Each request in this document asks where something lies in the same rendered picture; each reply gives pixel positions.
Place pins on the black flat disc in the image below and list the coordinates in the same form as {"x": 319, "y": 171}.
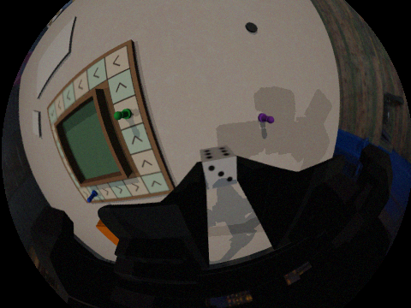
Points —
{"x": 251, "y": 27}

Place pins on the green pawn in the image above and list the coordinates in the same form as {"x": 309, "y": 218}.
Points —
{"x": 125, "y": 114}

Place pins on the blue pawn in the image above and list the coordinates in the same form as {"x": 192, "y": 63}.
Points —
{"x": 93, "y": 195}

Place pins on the purple game pawn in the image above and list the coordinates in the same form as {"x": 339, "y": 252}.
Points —
{"x": 262, "y": 117}

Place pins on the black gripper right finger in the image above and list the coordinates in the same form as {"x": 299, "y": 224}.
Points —
{"x": 278, "y": 195}

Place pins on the white die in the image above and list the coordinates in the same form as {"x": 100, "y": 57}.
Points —
{"x": 219, "y": 164}

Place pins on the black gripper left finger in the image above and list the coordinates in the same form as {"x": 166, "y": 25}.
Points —
{"x": 183, "y": 215}

